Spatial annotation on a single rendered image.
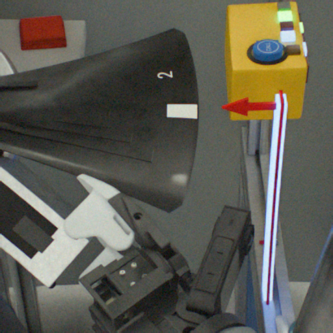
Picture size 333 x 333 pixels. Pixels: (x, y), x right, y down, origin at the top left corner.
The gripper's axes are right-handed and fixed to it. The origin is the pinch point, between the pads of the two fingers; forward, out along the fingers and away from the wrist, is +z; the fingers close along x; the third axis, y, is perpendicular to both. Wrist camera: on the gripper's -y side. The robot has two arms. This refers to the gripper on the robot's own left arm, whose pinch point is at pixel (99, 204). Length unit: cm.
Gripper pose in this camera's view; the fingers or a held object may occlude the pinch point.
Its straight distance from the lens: 83.2
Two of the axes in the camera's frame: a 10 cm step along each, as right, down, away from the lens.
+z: -6.0, -5.2, 6.0
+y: -7.9, 4.9, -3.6
